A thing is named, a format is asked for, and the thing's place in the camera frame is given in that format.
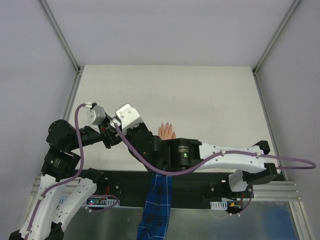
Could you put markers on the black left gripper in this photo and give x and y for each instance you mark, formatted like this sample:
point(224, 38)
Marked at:
point(106, 137)

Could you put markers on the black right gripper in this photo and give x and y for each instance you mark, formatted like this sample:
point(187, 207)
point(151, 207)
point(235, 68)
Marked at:
point(129, 132)

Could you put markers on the blue plaid sleeve forearm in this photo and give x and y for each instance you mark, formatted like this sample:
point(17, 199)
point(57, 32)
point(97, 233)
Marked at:
point(157, 208)

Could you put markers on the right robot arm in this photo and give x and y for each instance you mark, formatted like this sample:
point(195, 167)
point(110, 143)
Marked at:
point(168, 155)

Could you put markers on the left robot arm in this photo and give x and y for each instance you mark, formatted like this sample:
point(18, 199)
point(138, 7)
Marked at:
point(63, 190)

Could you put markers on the person's hand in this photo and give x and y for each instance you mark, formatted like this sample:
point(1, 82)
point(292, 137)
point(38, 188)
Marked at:
point(166, 132)

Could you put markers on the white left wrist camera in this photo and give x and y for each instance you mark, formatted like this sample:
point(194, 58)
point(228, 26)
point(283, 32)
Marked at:
point(95, 115)

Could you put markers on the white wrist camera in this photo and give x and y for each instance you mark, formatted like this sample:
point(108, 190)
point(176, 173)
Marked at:
point(126, 117)
point(95, 115)

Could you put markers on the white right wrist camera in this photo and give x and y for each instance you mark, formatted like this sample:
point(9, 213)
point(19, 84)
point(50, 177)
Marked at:
point(126, 117)

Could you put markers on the aluminium table edge rail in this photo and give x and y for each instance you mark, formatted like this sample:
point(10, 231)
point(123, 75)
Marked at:
point(60, 160)

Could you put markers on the left white cable duct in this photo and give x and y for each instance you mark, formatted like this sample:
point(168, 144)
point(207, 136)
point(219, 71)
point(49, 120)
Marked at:
point(100, 203)

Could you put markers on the white cable duct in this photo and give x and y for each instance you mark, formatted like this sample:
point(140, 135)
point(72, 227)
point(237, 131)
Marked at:
point(219, 205)
point(100, 203)

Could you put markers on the right white cable duct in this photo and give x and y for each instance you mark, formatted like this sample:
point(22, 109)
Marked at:
point(219, 205)

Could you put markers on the left aluminium frame post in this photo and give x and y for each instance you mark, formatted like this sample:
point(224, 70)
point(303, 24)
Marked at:
point(59, 34)

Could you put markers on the aluminium frame post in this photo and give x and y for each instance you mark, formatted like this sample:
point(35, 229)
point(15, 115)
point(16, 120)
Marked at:
point(59, 34)
point(276, 35)

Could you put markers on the right aluminium frame post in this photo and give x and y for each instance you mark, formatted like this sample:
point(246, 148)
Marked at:
point(276, 35)

